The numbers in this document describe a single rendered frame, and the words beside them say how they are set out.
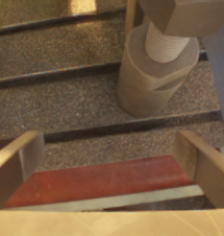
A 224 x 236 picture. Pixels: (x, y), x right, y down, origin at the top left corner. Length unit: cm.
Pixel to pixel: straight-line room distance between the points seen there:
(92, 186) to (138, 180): 7
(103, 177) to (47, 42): 25
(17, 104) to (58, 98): 7
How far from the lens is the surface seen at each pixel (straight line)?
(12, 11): 39
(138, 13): 19
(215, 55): 35
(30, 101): 30
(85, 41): 31
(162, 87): 16
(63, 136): 28
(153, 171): 29
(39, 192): 32
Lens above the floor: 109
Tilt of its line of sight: 81 degrees down
